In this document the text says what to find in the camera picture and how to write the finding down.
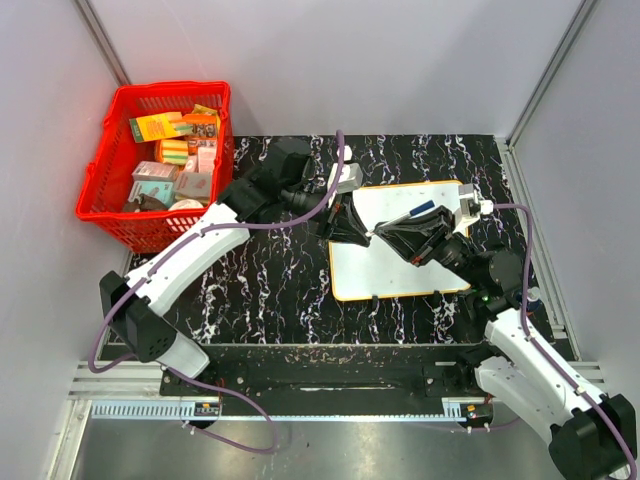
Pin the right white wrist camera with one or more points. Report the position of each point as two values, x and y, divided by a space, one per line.
472 206

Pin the red plastic shopping basket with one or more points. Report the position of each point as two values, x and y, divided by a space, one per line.
108 178

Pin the small blue orange bottle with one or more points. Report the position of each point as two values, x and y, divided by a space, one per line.
533 299

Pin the pink white box in basket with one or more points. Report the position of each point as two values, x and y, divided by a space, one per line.
206 156

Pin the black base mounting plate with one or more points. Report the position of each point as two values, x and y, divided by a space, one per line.
333 381

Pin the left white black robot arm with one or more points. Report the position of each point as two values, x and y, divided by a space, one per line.
267 197

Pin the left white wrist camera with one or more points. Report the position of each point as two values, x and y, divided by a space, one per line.
350 177

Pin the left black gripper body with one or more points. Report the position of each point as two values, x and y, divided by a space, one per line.
337 204

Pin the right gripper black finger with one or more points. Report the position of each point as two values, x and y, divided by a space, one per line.
423 223
412 247

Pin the striped yellow orange sponge pack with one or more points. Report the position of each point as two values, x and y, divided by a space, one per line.
173 152

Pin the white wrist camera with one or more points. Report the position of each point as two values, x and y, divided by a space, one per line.
472 206
350 177

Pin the yellow green box in basket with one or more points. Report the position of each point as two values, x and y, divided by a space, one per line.
157 127

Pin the white round lid in basket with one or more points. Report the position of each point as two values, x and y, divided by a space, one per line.
186 204

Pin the grey pink box in basket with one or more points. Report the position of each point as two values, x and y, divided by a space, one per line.
155 171

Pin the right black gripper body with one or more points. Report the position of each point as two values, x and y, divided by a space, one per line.
444 241

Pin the teal box in basket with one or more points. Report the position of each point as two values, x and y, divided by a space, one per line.
160 190

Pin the brown pink box in basket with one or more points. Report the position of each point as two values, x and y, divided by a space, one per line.
193 185

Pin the orange snack packet in basket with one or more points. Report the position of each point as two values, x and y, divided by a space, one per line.
204 121

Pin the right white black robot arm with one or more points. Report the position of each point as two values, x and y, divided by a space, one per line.
589 434

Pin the white marker pen blue cap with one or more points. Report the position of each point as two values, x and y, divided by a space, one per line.
422 208

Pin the grey slotted cable duct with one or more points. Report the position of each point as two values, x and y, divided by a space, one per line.
179 410

